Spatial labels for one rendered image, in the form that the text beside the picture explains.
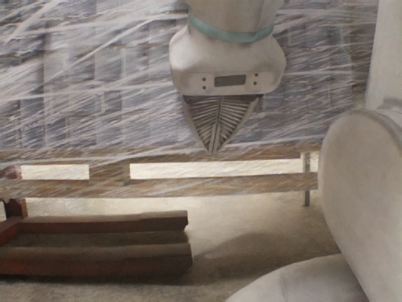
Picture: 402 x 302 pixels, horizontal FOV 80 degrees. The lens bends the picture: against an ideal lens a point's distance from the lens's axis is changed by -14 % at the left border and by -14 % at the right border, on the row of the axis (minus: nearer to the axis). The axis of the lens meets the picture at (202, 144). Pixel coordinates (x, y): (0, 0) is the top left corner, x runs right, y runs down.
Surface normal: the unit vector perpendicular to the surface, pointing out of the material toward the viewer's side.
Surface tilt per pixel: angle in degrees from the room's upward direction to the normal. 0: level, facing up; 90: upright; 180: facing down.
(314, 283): 70
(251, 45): 137
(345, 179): 90
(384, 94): 90
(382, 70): 90
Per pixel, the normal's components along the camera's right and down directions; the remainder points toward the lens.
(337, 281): 0.10, -0.26
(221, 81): 0.11, 0.82
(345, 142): -0.99, -0.06
